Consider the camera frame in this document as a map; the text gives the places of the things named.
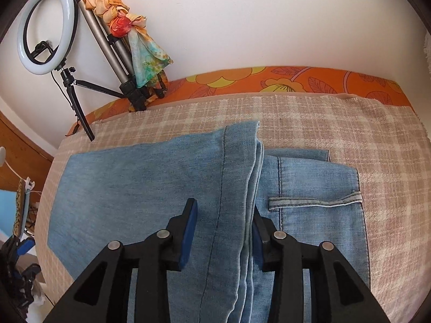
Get black cable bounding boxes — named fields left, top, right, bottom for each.
left=50, top=70, right=81, bottom=135

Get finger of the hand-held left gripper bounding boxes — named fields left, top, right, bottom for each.
left=20, top=264, right=43, bottom=284
left=10, top=237, right=36, bottom=257

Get light blue item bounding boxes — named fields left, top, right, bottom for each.
left=0, top=190, right=21, bottom=236

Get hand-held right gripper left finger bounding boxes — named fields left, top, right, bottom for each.
left=42, top=198, right=198, bottom=323

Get ring light on black tripod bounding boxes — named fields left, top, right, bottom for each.
left=17, top=0, right=127, bottom=142

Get leopard print item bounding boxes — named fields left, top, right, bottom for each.
left=13, top=178, right=36, bottom=236

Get light blue denim pants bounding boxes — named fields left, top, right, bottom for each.
left=47, top=120, right=371, bottom=323

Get colourful floral scarf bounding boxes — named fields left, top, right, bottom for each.
left=79, top=0, right=174, bottom=88

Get folded silver tripod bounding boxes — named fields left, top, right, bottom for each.
left=72, top=0, right=167, bottom=111

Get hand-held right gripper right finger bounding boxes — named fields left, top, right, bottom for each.
left=251, top=205, right=393, bottom=323

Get beige checked blanket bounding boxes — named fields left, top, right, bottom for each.
left=35, top=92, right=430, bottom=323

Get orange floral mattress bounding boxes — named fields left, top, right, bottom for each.
left=65, top=66, right=413, bottom=137

